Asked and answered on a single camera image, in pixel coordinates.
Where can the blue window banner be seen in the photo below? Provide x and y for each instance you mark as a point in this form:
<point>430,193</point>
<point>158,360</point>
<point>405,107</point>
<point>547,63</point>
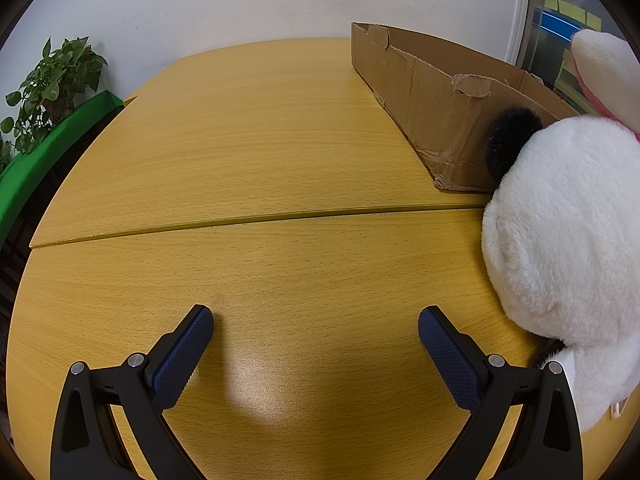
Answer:
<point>555,25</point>

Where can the white and pink plush toy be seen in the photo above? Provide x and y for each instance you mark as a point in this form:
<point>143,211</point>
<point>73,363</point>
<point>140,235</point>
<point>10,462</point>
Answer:
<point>600,60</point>

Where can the metal door frame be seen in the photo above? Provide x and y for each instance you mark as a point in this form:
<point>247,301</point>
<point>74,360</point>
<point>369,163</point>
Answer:
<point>532,10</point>

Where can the green potted plant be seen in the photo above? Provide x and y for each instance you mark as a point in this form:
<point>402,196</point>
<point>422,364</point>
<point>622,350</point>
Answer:
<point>55,75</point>

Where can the brown cardboard box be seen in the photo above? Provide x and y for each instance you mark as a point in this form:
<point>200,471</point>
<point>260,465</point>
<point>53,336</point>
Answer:
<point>430,90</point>

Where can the white plush toy black ear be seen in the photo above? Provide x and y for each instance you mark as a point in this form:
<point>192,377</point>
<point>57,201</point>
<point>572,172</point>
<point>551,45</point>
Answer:
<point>565,220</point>

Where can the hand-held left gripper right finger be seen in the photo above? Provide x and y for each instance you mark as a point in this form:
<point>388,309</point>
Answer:
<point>450,360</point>

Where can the yellow sticky notes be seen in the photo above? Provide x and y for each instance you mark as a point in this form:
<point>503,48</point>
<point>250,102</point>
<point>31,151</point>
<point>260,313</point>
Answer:
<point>570,10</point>

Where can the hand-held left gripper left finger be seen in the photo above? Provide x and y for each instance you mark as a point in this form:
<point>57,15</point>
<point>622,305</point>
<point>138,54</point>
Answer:
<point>180,360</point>

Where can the green board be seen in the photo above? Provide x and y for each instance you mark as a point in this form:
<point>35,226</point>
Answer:
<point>50,145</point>

